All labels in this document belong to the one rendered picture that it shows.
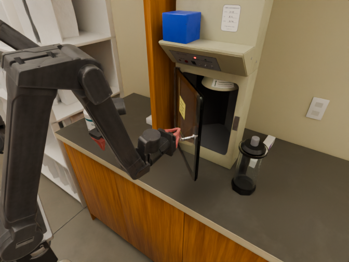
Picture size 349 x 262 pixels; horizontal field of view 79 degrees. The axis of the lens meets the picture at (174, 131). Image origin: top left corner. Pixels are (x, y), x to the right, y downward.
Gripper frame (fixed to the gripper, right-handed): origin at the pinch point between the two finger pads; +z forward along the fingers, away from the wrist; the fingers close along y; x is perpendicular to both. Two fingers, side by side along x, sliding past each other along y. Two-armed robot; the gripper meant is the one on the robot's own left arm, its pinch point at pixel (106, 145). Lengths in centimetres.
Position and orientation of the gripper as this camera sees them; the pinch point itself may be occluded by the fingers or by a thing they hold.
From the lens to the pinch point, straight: 97.0
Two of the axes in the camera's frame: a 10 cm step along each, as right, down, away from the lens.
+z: -0.1, 8.3, 5.6
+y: 5.6, -4.6, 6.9
